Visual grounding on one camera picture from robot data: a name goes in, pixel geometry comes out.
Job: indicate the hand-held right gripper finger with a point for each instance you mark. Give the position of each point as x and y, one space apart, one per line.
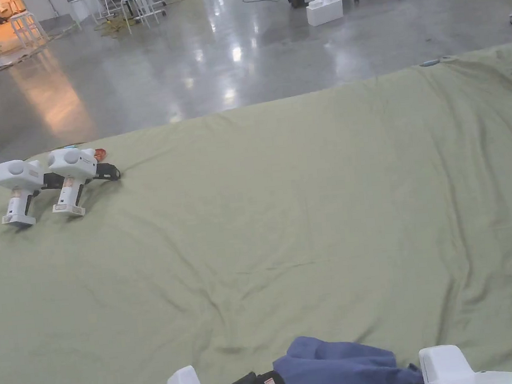
413 380

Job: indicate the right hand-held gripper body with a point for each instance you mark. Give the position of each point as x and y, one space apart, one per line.
446 368

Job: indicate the dark blue garment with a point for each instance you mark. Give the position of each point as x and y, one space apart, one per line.
338 368

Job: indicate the bed with pale green sheet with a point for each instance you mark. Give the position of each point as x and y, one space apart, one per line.
284 207

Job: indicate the small red object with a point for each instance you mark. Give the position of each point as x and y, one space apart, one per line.
101 153

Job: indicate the spare white hand-held gripper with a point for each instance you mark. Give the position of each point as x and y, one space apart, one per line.
72 163

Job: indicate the small teal object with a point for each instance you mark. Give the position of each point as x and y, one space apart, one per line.
429 63

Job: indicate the white foam block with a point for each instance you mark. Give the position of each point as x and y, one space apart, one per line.
324 12

